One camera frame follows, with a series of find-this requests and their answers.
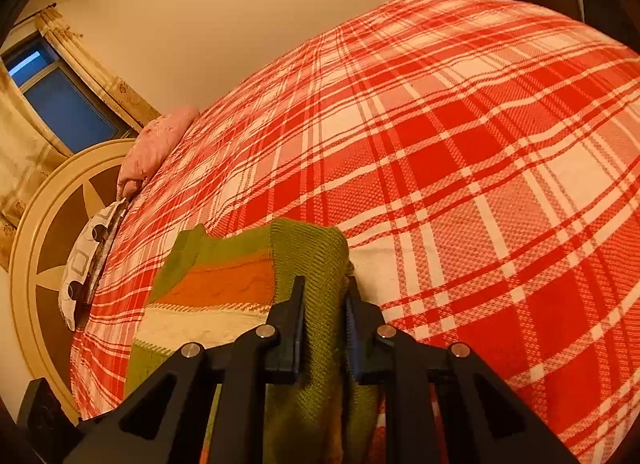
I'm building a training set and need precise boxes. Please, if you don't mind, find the red plaid bed sheet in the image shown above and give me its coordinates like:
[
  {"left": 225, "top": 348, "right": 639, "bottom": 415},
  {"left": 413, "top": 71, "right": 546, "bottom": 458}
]
[{"left": 70, "top": 0, "right": 639, "bottom": 463}]

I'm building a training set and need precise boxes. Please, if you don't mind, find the grey patterned pillow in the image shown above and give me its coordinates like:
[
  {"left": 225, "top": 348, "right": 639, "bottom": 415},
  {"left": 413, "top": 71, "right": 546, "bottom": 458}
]
[{"left": 58, "top": 199, "right": 128, "bottom": 332}]

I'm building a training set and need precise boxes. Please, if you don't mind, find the green striped knit sweater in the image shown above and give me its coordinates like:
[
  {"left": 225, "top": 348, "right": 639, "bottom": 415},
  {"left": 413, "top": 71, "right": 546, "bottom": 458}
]
[{"left": 125, "top": 218, "right": 380, "bottom": 463}]

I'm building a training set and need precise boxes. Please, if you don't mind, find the dark blue window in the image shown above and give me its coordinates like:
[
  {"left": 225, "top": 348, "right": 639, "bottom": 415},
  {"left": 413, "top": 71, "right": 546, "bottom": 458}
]
[{"left": 2, "top": 35, "right": 137, "bottom": 153}]

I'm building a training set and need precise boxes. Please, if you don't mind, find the beige curtain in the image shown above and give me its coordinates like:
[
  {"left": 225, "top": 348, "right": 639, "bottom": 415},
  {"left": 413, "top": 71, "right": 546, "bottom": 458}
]
[
  {"left": 0, "top": 64, "right": 70, "bottom": 270},
  {"left": 35, "top": 7, "right": 160, "bottom": 132}
]

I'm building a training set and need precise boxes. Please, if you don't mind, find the cream and brown headboard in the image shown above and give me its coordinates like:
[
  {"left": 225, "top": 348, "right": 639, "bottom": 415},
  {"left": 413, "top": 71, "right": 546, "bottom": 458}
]
[{"left": 9, "top": 138, "right": 134, "bottom": 423}]

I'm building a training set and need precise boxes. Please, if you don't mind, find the pink floral pillow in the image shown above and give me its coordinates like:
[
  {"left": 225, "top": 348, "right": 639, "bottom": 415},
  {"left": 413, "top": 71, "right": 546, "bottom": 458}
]
[{"left": 116, "top": 107, "right": 200, "bottom": 201}]

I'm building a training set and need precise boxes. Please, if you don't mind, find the right beige curtain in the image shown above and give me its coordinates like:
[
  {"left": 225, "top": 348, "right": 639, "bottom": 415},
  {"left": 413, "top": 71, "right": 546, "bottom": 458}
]
[{"left": 35, "top": 7, "right": 160, "bottom": 132}]

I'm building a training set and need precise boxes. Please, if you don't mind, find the left beige curtain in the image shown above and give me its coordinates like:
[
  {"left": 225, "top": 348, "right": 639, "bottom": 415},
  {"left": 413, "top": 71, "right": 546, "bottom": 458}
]
[{"left": 0, "top": 64, "right": 70, "bottom": 270}]

